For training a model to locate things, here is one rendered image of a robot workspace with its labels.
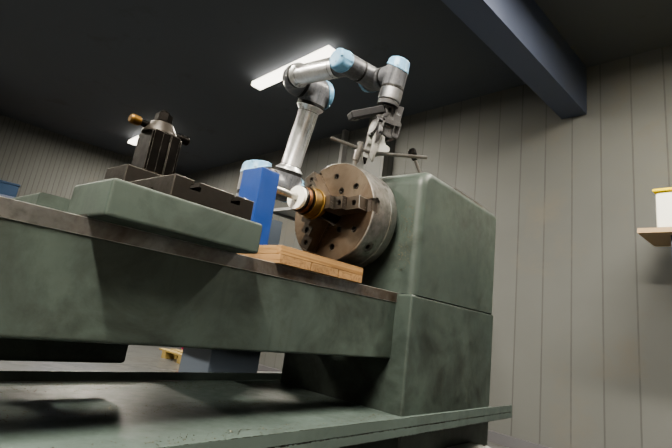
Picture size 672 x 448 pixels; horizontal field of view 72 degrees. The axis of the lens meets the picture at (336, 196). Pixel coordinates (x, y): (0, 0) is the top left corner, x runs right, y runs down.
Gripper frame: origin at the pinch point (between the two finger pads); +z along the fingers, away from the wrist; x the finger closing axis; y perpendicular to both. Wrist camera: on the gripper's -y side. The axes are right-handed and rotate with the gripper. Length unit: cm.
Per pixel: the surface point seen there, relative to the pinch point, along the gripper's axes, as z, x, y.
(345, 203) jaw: 17.7, -12.4, -6.5
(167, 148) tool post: 20, -27, -55
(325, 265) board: 35.8, -30.5, -12.5
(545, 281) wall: 3, 176, 229
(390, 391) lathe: 64, -17, 19
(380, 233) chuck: 22.9, -12.3, 6.2
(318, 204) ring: 20.1, -11.4, -13.8
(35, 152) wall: -7, 720, -322
